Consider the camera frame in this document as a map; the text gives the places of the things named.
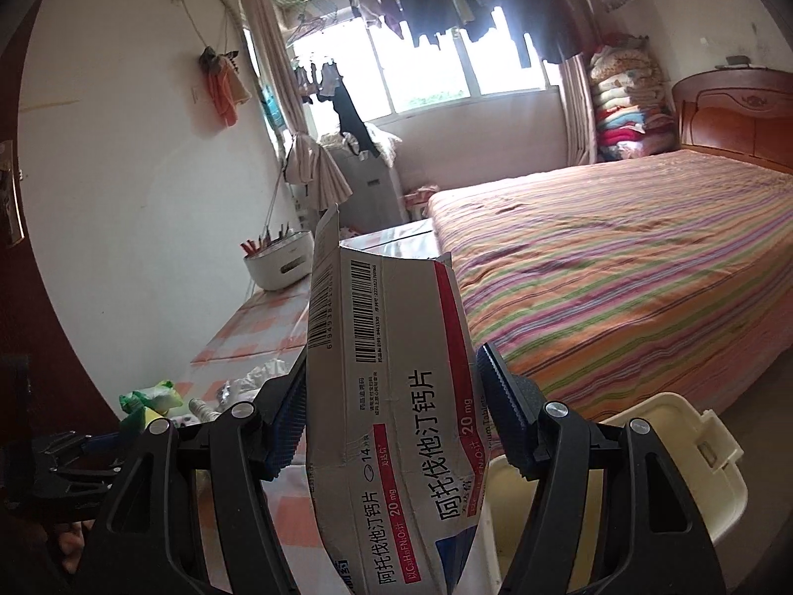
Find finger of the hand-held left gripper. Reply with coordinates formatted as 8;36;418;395
37;429;134;456

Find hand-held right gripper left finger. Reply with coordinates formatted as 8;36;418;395
71;353;309;595

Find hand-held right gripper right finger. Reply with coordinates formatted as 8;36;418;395
474;342;726;595

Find white plastic bag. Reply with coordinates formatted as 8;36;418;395
244;359;292;388

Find silver blister pack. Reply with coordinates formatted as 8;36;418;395
214;381;249;410

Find clear bag with colourful wrapper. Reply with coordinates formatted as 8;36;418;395
119;380;185;435

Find white and red medicine box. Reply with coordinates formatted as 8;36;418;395
306;203;490;595

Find cream plastic bin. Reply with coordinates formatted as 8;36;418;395
480;392;747;595

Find orange checked tablecloth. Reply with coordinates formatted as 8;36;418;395
120;220;447;595

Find white basin with clothespins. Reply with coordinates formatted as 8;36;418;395
243;229;314;291

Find dark brown door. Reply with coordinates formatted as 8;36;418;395
0;12;118;435

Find striped bed blanket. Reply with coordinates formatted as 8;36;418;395
427;149;793;428

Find pink cloth pile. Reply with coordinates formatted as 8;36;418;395
402;186;441;218

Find white standing air conditioner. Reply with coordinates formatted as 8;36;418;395
322;136;406;230

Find metal door lock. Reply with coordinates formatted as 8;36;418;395
0;139;26;249

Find straight beige curtain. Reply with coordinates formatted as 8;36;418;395
561;53;599;165

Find black hanging garment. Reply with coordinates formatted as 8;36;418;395
331;77;385;159

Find stack of folded blankets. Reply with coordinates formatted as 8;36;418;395
588;34;676;165

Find orange hanging cloth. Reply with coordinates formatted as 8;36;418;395
199;46;252;128

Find tied beige curtain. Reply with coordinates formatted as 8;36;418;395
238;0;354;208

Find window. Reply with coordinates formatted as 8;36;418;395
291;0;562;116

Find wooden headboard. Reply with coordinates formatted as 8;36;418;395
672;67;793;176

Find row of hanging dark clothes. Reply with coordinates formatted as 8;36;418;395
347;0;596;69

